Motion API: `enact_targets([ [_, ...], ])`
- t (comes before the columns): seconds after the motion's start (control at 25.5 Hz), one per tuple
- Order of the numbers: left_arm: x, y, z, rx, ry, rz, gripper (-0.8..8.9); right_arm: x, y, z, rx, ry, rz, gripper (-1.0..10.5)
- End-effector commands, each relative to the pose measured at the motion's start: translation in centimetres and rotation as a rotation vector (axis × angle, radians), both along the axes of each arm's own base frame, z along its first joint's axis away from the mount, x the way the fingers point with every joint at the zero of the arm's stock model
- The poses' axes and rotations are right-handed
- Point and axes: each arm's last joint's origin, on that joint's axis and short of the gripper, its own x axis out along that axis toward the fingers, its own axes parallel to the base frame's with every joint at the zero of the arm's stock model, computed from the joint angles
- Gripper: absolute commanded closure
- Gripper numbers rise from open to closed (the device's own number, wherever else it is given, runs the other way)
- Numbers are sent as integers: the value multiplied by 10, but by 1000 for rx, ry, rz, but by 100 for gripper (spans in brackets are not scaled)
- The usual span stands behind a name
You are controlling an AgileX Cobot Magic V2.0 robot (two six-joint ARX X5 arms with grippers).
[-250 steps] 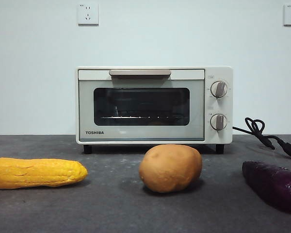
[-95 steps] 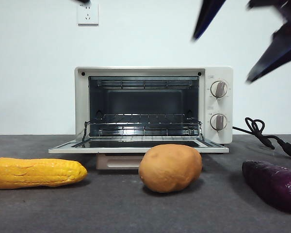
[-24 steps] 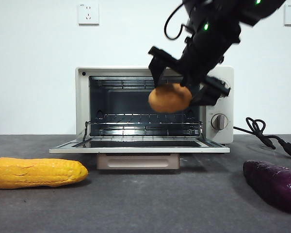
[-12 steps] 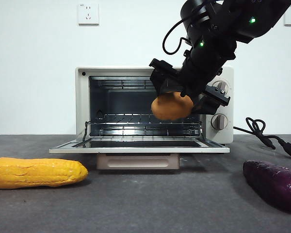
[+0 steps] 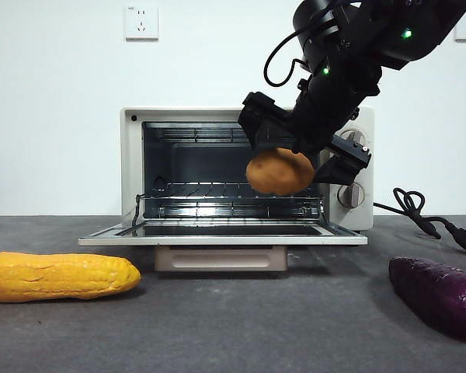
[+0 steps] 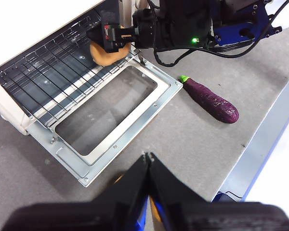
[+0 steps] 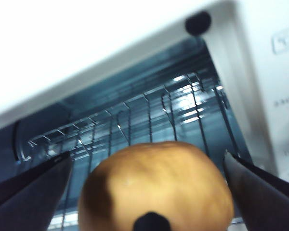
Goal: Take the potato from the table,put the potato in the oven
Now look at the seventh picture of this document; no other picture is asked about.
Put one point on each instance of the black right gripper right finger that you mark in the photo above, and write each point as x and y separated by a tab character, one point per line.
267	204

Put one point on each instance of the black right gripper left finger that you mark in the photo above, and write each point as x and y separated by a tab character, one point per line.
26	204

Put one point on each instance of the brown potato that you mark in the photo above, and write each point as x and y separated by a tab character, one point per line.
154	183

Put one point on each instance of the white toaster oven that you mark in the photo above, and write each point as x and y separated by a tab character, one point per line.
255	72

